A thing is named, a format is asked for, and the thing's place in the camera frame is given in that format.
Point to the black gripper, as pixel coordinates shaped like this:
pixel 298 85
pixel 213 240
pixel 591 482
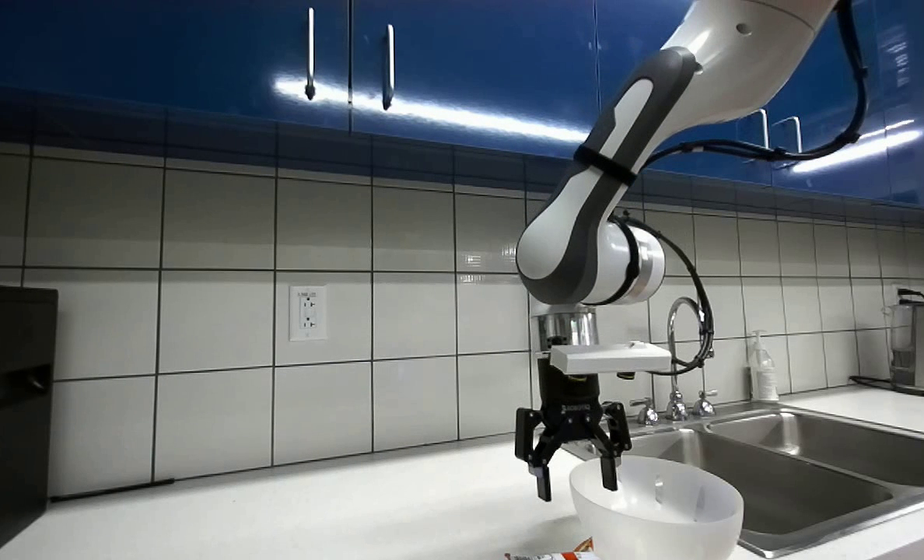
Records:
pixel 569 406

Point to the translucent white plastic bowl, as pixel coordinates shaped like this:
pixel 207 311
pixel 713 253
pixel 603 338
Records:
pixel 667 518

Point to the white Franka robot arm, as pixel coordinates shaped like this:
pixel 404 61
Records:
pixel 689 64

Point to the stainless steel double sink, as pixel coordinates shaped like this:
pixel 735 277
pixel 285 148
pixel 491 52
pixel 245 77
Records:
pixel 823 467

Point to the small brown item on counter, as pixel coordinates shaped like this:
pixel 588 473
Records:
pixel 579 549

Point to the chrome gooseneck faucet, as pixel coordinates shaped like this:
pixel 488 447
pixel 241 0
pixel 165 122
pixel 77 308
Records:
pixel 673 343

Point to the clear pump soap bottle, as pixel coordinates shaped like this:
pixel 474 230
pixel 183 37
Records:
pixel 762 376

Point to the black coffee machine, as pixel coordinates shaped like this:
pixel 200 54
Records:
pixel 11 414

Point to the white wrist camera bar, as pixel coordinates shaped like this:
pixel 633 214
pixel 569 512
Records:
pixel 603 360

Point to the white wall outlet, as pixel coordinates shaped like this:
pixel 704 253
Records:
pixel 310 311

